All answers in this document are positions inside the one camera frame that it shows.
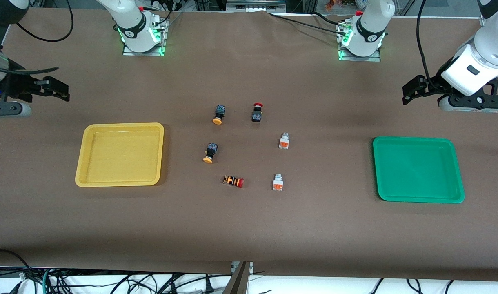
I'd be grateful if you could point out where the green plastic tray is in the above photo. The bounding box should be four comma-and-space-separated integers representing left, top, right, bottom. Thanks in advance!
373, 136, 465, 203

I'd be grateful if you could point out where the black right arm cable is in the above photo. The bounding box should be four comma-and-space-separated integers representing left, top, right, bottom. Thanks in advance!
14, 0, 75, 42

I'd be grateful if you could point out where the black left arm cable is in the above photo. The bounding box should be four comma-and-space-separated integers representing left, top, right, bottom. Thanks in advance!
416, 0, 431, 80

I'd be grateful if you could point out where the colourful background object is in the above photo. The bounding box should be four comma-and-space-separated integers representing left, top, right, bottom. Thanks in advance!
325, 0, 358, 11

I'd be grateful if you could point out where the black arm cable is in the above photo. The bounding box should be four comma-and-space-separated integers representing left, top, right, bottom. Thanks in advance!
14, 0, 75, 42
416, 0, 431, 80

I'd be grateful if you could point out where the yellow button red contact mark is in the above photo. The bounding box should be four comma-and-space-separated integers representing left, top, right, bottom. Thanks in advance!
202, 142, 219, 165

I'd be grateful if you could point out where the red emergency button orange body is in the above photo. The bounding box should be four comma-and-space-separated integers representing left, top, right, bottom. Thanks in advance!
223, 175, 245, 189

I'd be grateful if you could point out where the yellow plastic tray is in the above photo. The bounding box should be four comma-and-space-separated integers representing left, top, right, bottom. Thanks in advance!
75, 122, 165, 187

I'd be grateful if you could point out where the aluminium profile beam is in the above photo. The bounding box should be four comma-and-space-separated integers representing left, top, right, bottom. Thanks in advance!
222, 261, 254, 294

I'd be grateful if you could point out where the brown table cover sheet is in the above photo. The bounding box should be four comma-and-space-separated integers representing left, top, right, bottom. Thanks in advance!
0, 8, 498, 282

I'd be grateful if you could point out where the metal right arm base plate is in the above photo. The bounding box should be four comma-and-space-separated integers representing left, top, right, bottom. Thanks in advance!
122, 16, 169, 56

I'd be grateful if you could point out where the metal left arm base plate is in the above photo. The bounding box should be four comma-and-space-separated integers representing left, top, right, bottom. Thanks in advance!
336, 20, 382, 62

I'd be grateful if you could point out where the black cable on table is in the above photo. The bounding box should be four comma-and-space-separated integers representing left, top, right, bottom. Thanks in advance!
267, 11, 347, 34

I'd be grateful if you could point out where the green floor cable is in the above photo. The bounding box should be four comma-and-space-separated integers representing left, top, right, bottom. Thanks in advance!
42, 267, 54, 294

